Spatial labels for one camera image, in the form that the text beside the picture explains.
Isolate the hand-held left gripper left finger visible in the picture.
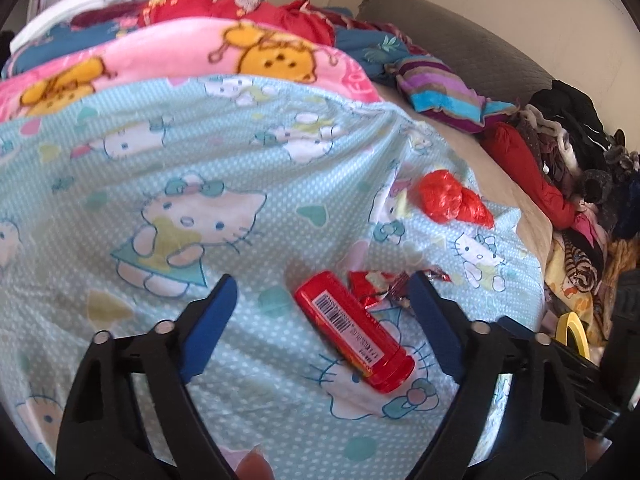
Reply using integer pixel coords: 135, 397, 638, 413
56, 273, 239, 480

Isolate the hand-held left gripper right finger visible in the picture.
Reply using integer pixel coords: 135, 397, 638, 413
405, 270, 587, 480

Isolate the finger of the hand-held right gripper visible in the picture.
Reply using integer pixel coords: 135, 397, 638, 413
497, 316, 623, 441

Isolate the red plastic bottle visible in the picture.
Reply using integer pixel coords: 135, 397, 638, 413
293, 271, 417, 394

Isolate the person's left hand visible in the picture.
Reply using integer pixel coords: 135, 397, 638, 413
235, 447, 276, 480

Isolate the yellow printed blanket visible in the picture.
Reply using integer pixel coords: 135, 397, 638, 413
542, 230, 626, 341

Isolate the red snack wrapper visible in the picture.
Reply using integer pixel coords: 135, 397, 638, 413
347, 270, 411, 311

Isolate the beige bed sheet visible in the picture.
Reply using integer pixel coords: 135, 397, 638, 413
372, 80, 553, 271

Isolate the red plastic bag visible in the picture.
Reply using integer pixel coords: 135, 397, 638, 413
411, 170, 496, 229

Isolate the pile of mixed clothes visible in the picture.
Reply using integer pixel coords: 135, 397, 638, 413
515, 105, 640, 241

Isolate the light blue cat-print blanket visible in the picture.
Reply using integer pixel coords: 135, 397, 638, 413
0, 72, 546, 476

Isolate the red cushion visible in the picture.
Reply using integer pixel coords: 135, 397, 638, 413
482, 122, 581, 231

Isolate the black garment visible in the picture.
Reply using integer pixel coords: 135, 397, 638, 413
530, 80, 608, 146

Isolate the striped purple pillow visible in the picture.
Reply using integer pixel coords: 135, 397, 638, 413
387, 55, 518, 133

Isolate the pink bear-print blanket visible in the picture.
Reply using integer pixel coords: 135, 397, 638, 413
0, 17, 383, 121

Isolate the blue floral quilt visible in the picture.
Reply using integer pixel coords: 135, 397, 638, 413
332, 25, 416, 81

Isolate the grey headboard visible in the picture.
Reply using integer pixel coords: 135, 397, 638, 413
357, 0, 556, 106

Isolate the dark blue printed blanket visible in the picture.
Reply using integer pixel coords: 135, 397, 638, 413
2, 22, 146, 78

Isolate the red floral blanket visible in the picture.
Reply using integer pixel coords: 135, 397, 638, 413
137, 0, 336, 46

